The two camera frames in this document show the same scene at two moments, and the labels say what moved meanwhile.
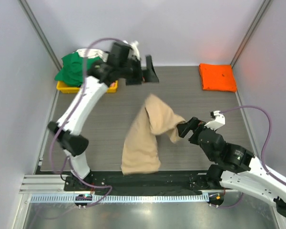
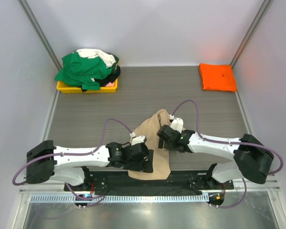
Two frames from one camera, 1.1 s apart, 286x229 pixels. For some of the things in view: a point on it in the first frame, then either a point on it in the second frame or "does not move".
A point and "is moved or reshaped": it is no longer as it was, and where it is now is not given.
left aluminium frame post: x=28 y=11 does not move
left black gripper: x=138 y=79 → x=147 y=167
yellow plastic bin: x=64 y=88 does not move
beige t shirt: x=140 y=155 is moved or reshaped
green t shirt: x=70 y=72 does not move
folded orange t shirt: x=217 y=77 does not move
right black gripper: x=193 y=124 → x=168 y=146
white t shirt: x=93 y=53 does not move
